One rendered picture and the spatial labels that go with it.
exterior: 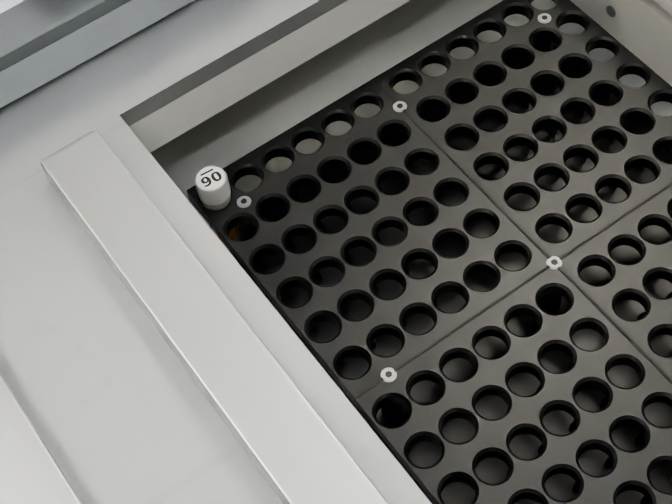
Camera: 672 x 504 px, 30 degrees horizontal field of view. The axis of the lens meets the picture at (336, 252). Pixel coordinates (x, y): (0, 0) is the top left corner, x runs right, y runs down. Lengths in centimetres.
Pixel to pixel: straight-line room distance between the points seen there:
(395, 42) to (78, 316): 26
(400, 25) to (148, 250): 25
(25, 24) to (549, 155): 20
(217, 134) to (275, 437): 25
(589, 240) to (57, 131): 19
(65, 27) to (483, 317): 18
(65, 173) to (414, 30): 24
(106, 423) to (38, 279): 6
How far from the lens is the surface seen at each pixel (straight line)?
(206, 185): 47
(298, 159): 49
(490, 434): 42
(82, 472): 38
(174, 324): 39
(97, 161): 43
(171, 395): 39
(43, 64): 46
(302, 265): 46
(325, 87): 59
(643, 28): 55
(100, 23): 46
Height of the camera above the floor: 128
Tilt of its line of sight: 57 degrees down
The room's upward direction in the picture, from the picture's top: 9 degrees counter-clockwise
